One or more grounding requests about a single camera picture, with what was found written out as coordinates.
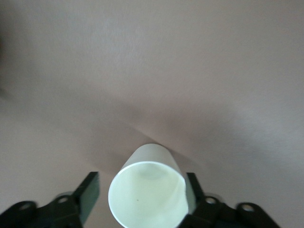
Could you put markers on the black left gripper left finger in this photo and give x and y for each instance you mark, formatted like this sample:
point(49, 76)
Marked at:
point(59, 213)

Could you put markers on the white plastic cup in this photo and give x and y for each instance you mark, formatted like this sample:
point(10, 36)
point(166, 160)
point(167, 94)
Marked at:
point(147, 194)

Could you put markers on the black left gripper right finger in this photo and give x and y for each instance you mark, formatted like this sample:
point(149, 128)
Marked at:
point(213, 216)

